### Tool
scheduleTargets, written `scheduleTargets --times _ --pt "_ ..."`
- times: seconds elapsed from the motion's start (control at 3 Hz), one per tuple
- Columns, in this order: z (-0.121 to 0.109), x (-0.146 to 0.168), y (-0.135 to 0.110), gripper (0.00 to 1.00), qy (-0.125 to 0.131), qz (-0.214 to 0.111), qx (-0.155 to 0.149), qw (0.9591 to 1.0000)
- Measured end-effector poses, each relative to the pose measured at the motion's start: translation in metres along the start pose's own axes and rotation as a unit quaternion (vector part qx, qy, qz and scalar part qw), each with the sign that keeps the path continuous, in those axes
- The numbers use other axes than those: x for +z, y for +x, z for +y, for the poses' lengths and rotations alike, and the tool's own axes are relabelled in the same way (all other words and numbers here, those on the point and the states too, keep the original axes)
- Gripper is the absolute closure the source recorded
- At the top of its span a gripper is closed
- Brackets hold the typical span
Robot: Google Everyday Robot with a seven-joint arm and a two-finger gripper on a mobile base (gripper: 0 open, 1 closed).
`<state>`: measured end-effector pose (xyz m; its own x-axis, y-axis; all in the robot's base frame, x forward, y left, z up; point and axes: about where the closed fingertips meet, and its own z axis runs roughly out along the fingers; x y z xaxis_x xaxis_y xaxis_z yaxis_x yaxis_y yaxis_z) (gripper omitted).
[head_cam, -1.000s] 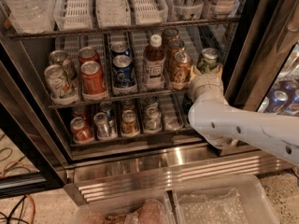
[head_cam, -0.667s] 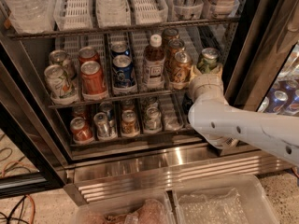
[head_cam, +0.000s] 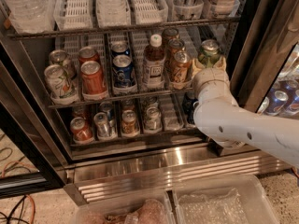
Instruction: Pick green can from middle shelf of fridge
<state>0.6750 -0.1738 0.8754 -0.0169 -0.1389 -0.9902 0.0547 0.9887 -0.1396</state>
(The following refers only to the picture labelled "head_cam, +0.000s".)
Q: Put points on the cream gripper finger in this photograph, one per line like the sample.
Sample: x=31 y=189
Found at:
x=221 y=63
x=196 y=67

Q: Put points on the green soda can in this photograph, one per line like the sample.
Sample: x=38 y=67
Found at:
x=209 y=52

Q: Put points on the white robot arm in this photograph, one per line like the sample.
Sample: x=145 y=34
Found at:
x=219 y=117

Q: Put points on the front gold brown can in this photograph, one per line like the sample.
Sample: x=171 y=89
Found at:
x=180 y=65

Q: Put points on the gold brown can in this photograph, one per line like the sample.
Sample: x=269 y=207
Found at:
x=174 y=45
x=169 y=33
x=180 y=65

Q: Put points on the middle gold brown can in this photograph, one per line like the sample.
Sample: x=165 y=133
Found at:
x=174 y=45

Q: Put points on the bottom shelf blue can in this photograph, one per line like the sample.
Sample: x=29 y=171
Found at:
x=190 y=112

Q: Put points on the rear gold brown can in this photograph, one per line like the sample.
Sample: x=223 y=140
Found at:
x=169 y=33

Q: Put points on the fridge right glass door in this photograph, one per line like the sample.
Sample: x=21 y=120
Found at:
x=262 y=49

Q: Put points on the fridge glass door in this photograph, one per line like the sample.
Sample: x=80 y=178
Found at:
x=14 y=121
x=262 y=49

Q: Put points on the bottom shelf white can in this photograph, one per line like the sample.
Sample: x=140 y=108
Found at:
x=153 y=119

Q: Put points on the front blue can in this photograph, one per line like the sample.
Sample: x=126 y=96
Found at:
x=122 y=68

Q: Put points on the rear blue can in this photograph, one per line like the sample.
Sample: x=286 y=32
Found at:
x=120 y=48

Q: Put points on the bottom shelf gold can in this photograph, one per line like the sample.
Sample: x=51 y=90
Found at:
x=128 y=122

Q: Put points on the front orange can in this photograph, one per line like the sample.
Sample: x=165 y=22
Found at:
x=93 y=77

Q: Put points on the rear orange can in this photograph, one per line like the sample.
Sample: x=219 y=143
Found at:
x=88 y=54

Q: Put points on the bottom shelf silver can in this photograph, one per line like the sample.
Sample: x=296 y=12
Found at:
x=102 y=125

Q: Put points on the bottom shelf orange can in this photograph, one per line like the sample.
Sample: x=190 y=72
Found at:
x=81 y=129

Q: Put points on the front white green can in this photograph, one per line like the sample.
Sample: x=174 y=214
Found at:
x=58 y=81

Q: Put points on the rear silver can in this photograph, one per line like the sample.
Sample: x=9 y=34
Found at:
x=62 y=58

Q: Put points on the steel fridge base grille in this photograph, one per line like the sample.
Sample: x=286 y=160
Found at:
x=94 y=181

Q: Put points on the fridge left glass door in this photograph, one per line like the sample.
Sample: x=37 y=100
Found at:
x=14 y=121

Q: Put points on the tea bottle white cap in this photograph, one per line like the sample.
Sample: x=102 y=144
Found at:
x=153 y=63

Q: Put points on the right clear plastic bin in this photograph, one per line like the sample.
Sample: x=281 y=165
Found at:
x=257 y=207

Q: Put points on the clear plastic bin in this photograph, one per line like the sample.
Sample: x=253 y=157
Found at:
x=257 y=207
x=151 y=206

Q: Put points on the bubble wrap sheet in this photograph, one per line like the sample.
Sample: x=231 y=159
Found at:
x=212 y=207

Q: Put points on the left clear plastic bin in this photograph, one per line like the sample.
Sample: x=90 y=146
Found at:
x=151 y=206

